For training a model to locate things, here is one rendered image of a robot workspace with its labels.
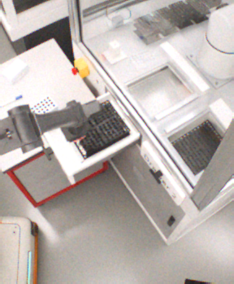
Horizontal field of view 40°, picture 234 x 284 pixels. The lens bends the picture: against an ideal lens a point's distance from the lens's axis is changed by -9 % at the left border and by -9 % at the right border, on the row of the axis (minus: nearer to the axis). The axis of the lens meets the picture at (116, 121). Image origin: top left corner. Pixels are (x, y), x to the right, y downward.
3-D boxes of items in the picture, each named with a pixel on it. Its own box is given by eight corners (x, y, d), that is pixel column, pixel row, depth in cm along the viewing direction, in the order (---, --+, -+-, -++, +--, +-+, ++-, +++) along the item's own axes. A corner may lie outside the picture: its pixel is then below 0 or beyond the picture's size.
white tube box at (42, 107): (38, 124, 162) (36, 120, 159) (30, 112, 166) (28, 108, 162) (58, 110, 166) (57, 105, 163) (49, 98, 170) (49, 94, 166)
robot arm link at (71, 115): (1, 113, 77) (17, 156, 77) (19, 104, 75) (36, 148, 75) (66, 102, 118) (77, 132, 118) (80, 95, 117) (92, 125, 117)
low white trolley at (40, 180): (37, 213, 215) (2, 172, 150) (2, 142, 242) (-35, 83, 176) (110, 174, 230) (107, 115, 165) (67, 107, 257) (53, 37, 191)
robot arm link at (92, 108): (66, 102, 113) (75, 127, 113) (97, 89, 115) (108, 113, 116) (63, 107, 124) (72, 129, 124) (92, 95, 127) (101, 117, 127)
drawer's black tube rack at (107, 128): (84, 162, 144) (83, 155, 139) (65, 130, 152) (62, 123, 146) (130, 137, 150) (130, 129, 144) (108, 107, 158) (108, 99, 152)
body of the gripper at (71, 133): (60, 128, 131) (58, 119, 124) (84, 118, 133) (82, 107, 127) (67, 142, 128) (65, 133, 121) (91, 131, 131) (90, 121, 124)
